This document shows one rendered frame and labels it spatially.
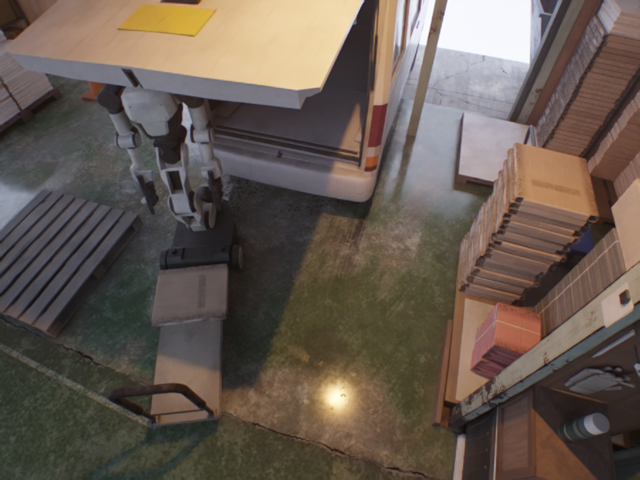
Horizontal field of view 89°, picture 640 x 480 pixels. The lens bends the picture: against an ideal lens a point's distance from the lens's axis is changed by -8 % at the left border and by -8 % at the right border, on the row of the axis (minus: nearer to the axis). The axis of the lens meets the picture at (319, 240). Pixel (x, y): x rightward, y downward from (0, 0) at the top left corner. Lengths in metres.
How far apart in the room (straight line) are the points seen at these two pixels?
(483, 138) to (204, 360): 3.32
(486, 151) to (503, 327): 2.14
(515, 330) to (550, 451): 0.80
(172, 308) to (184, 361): 0.36
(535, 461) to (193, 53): 1.81
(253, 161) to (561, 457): 2.46
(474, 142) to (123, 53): 3.28
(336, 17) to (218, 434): 2.17
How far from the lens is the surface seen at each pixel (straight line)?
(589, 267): 2.20
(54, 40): 1.74
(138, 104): 2.07
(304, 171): 2.64
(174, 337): 2.39
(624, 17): 3.66
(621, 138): 3.99
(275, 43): 1.28
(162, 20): 1.53
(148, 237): 3.21
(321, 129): 2.84
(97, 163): 4.22
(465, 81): 5.29
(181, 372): 2.29
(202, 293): 2.43
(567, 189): 2.16
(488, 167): 3.69
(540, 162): 2.25
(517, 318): 2.26
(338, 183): 2.61
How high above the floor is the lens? 2.26
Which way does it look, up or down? 52 degrees down
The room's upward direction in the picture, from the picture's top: straight up
